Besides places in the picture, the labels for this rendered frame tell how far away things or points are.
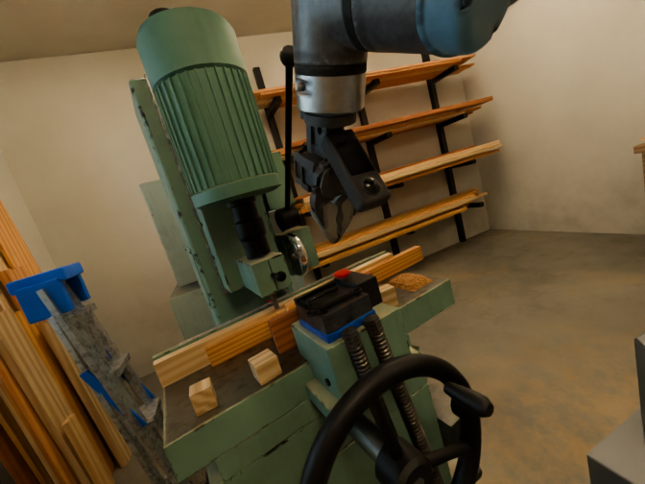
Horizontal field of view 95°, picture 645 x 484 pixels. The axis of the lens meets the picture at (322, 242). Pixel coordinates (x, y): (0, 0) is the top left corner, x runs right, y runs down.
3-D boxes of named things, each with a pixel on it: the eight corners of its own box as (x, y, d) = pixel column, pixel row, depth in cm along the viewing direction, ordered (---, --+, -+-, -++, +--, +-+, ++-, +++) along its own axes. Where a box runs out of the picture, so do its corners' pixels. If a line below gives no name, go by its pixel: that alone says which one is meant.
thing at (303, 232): (293, 276, 82) (280, 235, 80) (284, 273, 88) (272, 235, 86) (322, 264, 86) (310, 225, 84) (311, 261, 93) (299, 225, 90)
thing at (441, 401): (460, 458, 64) (452, 427, 62) (417, 425, 74) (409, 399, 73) (483, 434, 67) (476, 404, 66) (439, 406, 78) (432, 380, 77)
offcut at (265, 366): (274, 364, 52) (268, 348, 52) (282, 373, 49) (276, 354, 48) (253, 376, 50) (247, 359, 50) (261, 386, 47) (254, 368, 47)
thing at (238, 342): (212, 368, 57) (205, 350, 57) (210, 364, 59) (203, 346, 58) (423, 258, 84) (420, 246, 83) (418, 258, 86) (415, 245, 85)
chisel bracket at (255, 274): (264, 305, 58) (250, 265, 56) (247, 293, 70) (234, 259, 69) (297, 290, 61) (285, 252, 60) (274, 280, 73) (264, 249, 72)
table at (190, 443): (179, 550, 32) (159, 507, 31) (172, 406, 59) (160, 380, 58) (497, 312, 59) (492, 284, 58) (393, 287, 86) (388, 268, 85)
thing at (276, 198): (270, 210, 81) (252, 156, 78) (260, 212, 89) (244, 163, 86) (297, 203, 84) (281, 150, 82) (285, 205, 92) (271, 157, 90)
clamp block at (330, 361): (342, 407, 42) (323, 351, 40) (301, 369, 54) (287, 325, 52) (414, 355, 48) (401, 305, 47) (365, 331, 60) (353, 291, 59)
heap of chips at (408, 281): (414, 292, 65) (412, 284, 64) (383, 284, 74) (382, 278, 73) (435, 279, 68) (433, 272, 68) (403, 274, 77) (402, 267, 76)
